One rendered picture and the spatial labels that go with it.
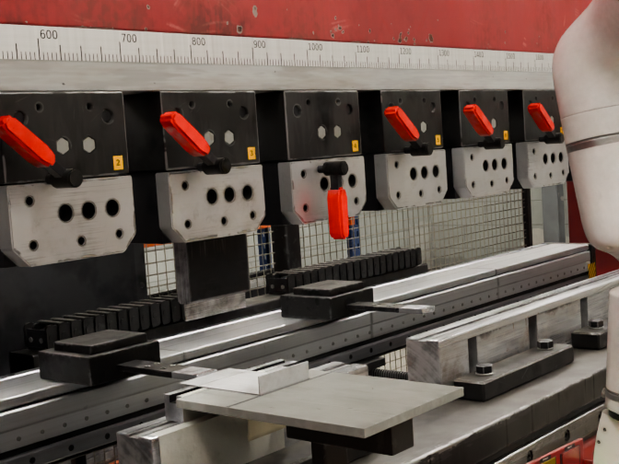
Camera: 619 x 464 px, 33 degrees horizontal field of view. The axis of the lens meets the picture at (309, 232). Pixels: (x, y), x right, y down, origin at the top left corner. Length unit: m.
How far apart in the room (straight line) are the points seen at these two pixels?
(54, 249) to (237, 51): 0.34
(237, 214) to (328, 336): 0.61
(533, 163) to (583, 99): 0.45
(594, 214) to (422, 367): 0.40
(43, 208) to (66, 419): 0.45
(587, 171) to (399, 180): 0.26
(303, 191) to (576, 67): 0.37
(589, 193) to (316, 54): 0.38
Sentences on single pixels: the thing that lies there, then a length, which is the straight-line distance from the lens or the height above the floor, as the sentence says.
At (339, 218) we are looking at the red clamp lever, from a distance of 1.28.
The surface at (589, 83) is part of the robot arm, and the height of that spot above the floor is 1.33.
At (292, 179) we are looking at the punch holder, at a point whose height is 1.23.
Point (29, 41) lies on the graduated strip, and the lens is 1.03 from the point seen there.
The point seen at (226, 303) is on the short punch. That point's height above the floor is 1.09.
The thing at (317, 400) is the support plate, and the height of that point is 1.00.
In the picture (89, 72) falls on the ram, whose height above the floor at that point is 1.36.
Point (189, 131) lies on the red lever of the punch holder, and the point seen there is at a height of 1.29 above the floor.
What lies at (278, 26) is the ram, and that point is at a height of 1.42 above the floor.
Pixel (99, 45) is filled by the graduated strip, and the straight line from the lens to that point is 1.08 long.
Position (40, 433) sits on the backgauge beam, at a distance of 1.38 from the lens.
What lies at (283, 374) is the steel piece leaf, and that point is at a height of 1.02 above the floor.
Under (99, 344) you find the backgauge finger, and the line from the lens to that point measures 1.37.
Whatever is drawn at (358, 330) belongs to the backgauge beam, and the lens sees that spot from 1.84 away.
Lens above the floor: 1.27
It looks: 5 degrees down
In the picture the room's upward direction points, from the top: 4 degrees counter-clockwise
